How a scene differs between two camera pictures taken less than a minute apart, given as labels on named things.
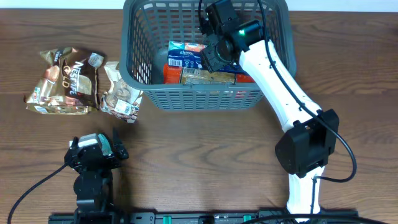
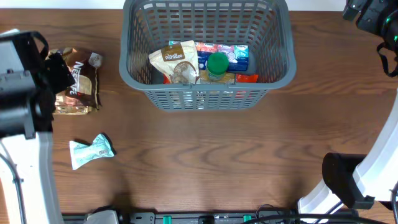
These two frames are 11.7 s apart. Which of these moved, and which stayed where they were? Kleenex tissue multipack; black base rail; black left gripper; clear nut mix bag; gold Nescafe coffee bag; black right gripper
Moved: Kleenex tissue multipack; clear nut mix bag; black left gripper; black right gripper
Stayed: black base rail; gold Nescafe coffee bag
